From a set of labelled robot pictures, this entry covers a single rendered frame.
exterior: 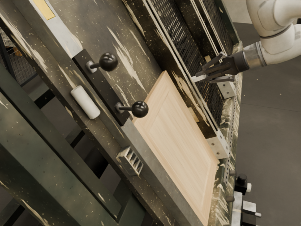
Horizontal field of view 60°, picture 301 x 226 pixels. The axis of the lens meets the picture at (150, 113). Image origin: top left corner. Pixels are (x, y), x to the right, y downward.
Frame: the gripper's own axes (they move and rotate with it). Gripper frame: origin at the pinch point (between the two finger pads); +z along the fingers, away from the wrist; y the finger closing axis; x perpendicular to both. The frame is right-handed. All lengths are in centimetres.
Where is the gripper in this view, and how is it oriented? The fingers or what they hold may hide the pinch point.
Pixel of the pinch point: (197, 78)
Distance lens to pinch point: 109.1
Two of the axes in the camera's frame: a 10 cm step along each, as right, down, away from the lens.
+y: -5.0, -7.8, -3.7
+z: -8.0, 2.7, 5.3
